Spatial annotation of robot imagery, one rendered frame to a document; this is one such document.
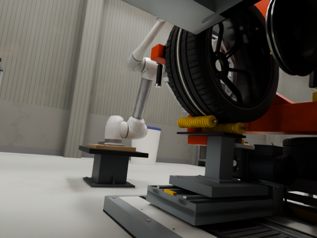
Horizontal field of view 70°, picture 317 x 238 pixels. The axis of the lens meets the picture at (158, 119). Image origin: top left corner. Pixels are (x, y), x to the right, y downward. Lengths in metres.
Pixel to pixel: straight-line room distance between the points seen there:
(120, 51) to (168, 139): 2.33
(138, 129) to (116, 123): 0.22
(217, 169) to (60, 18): 4.64
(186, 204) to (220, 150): 0.35
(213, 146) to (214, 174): 0.14
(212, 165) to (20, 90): 4.13
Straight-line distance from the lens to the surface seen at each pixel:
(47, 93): 4.80
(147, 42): 1.82
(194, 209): 0.90
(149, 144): 4.24
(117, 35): 5.44
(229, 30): 1.47
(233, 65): 1.59
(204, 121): 1.10
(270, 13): 0.98
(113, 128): 2.02
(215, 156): 1.17
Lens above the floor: 0.36
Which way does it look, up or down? 7 degrees up
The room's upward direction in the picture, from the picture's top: 6 degrees clockwise
